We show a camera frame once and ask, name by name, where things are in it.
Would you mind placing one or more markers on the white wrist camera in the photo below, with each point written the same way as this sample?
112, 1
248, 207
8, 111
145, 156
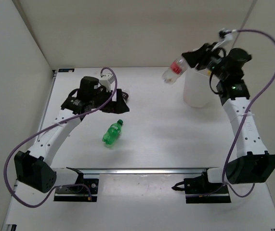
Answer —
225, 37
107, 80

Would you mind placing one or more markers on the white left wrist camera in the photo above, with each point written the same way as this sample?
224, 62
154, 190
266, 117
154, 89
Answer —
107, 80

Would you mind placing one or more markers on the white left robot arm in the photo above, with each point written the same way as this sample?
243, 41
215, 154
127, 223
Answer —
33, 166

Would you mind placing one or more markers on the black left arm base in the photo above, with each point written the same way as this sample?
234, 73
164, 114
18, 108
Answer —
75, 186

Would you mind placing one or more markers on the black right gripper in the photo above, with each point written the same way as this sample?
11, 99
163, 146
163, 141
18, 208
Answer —
194, 58

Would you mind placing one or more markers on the green plastic bottle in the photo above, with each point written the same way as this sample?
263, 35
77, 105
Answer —
113, 133

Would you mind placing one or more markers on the silver aluminium front rail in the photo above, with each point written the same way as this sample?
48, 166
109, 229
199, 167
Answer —
141, 171

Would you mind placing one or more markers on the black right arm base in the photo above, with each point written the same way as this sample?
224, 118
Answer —
198, 190

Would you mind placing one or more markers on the white octagonal plastic bin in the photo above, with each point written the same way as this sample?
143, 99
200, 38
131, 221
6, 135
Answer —
197, 92

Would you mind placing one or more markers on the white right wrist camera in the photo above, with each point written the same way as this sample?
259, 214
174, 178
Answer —
225, 37

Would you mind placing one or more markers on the black label clear bottle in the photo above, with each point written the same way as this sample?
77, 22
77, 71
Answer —
125, 95

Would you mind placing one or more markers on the red label clear bottle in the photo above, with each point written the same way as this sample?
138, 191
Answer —
175, 70

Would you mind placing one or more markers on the dark label sticker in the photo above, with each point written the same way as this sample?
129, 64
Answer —
66, 70

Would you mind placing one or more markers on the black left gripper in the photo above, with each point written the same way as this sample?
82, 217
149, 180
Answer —
117, 107

